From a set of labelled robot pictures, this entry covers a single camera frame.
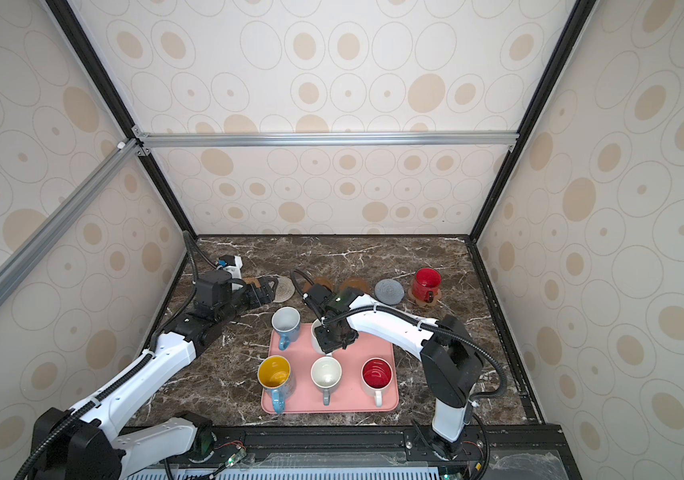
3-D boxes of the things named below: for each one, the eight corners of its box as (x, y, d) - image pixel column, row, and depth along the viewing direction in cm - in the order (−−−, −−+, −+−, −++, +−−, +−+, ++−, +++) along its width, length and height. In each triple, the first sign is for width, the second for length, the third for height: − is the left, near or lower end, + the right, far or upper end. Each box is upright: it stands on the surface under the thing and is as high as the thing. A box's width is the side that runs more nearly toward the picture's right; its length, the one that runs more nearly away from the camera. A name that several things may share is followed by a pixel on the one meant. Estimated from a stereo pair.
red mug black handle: (415, 308, 101) (420, 293, 94) (411, 283, 108) (415, 267, 101) (438, 308, 101) (445, 293, 94) (433, 283, 108) (439, 267, 101)
